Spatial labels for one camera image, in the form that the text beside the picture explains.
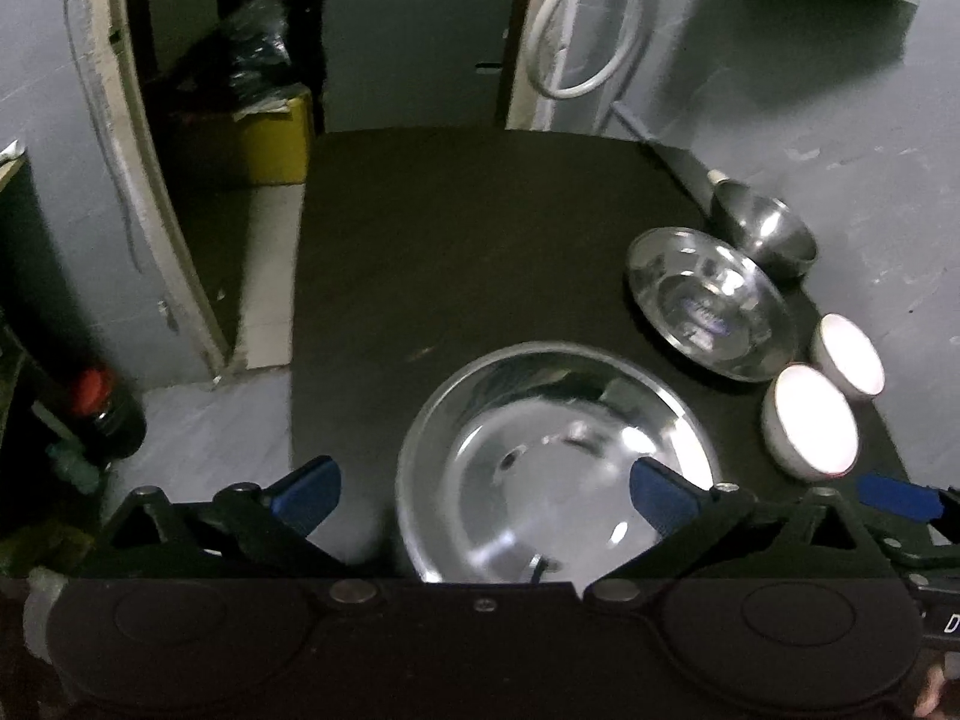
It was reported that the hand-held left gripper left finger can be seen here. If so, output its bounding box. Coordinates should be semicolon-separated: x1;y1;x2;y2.
90;456;353;580

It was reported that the large steel bowl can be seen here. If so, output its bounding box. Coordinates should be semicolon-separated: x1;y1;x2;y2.
395;341;725;586

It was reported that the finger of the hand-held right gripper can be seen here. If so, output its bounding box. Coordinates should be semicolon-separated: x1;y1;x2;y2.
857;472;960;568

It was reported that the yellow box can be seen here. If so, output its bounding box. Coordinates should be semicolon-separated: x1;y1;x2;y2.
232;86;316;188

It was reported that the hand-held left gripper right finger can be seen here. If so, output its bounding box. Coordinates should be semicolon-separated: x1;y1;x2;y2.
585;456;905;580

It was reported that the white ceramic bowl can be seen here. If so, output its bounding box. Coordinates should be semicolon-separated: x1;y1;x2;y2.
761;364;860;482

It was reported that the steel plate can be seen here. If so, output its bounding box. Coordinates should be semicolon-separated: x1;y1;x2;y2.
626;226;798;383

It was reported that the black plastic bag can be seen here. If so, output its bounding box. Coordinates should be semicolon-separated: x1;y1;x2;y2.
217;0;293;102

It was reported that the small steel bowl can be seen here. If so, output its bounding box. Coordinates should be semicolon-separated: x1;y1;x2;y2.
711;181;818;284

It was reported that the white cable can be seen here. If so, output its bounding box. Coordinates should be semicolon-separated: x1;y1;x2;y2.
525;0;662;101

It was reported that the dark bottle with red cap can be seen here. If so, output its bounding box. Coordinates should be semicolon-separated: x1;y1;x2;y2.
67;367;147;462

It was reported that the white cup far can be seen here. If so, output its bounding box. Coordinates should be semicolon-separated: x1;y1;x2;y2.
810;313;886;400

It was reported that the person's right hand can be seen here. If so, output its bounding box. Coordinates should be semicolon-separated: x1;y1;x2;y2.
915;661;952;718

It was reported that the dark grey board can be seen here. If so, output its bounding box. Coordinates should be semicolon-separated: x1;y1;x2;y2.
324;0;520;134

